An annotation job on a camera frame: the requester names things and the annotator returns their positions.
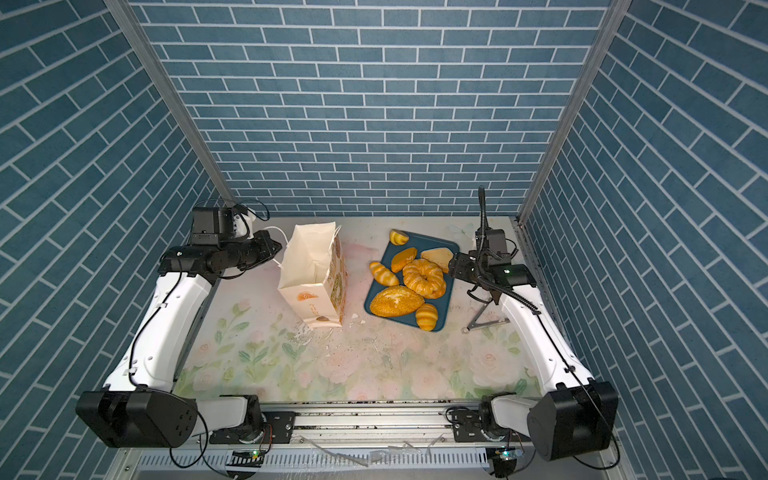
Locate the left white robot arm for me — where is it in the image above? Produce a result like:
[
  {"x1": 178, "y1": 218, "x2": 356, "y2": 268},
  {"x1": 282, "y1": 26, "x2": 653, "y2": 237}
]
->
[{"x1": 76, "y1": 230, "x2": 282, "y2": 448}]

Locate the white paper bread bag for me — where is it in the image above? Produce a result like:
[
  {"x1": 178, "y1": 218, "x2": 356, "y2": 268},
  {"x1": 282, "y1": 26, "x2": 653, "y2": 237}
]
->
[{"x1": 277, "y1": 222, "x2": 347, "y2": 329}]

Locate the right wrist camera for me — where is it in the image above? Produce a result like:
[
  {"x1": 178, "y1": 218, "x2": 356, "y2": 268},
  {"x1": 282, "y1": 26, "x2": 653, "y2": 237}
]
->
[{"x1": 476, "y1": 228, "x2": 513, "y2": 268}]

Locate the striped long bread roll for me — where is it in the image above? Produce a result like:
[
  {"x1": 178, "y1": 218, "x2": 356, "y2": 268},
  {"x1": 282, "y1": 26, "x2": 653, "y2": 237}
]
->
[{"x1": 369, "y1": 261, "x2": 400, "y2": 287}]

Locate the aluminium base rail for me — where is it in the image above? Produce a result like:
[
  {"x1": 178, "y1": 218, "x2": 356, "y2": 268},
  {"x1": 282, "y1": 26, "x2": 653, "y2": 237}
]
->
[{"x1": 106, "y1": 401, "x2": 630, "y2": 479}]

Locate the small striped croissant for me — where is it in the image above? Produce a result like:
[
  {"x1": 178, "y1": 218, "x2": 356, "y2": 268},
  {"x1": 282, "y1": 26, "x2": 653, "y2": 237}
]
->
[{"x1": 414, "y1": 303, "x2": 439, "y2": 331}]

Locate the triangular toast bread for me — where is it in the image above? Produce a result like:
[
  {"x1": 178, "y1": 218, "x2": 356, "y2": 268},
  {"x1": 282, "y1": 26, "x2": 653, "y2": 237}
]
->
[{"x1": 420, "y1": 247, "x2": 454, "y2": 273}]

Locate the orange oval bread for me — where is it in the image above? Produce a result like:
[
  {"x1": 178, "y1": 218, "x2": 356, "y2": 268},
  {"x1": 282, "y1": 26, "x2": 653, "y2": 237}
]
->
[{"x1": 390, "y1": 247, "x2": 418, "y2": 273}]

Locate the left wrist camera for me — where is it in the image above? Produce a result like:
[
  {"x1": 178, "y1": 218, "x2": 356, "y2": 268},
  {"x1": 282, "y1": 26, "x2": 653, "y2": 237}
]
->
[{"x1": 188, "y1": 205, "x2": 251, "y2": 246}]

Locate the large seeded oval loaf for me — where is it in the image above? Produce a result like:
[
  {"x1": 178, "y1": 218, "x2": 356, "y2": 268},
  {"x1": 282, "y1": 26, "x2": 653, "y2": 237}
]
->
[{"x1": 369, "y1": 286, "x2": 425, "y2": 318}]

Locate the large twisted ring bread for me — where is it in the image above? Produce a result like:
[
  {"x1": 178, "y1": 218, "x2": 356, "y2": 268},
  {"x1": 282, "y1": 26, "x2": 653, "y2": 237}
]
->
[{"x1": 402, "y1": 259, "x2": 447, "y2": 299}]

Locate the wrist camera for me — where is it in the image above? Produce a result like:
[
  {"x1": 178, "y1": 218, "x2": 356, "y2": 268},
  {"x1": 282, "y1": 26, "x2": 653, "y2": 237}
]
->
[
  {"x1": 476, "y1": 228, "x2": 513, "y2": 268},
  {"x1": 188, "y1": 205, "x2": 251, "y2": 246}
]

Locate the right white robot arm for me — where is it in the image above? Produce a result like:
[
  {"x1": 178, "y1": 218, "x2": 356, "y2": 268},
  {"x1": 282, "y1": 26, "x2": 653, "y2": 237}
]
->
[{"x1": 449, "y1": 251, "x2": 619, "y2": 461}]

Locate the small yellow bread piece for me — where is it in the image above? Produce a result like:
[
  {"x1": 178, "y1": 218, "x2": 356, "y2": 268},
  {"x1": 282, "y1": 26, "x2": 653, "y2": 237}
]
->
[{"x1": 389, "y1": 229, "x2": 409, "y2": 246}]

